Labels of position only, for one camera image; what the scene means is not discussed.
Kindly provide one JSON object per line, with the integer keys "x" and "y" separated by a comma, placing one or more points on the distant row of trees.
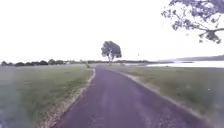
{"x": 43, "y": 62}

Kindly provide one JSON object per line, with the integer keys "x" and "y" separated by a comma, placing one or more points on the overhanging tree branches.
{"x": 203, "y": 16}

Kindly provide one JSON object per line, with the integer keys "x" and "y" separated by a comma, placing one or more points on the grass field with bare edge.
{"x": 40, "y": 86}

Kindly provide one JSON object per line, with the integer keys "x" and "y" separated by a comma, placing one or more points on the small bush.
{"x": 87, "y": 65}

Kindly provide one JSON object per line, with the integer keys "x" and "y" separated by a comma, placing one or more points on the dark asphalt path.
{"x": 113, "y": 100}

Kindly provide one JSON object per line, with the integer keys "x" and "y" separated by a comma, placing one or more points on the lone tree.
{"x": 111, "y": 50}

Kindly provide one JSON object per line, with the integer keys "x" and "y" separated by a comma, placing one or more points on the distant hill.
{"x": 203, "y": 58}

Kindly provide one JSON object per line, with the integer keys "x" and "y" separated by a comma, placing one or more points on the grass bank beside water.
{"x": 186, "y": 85}

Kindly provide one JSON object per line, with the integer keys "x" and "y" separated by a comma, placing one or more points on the pale water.
{"x": 196, "y": 63}

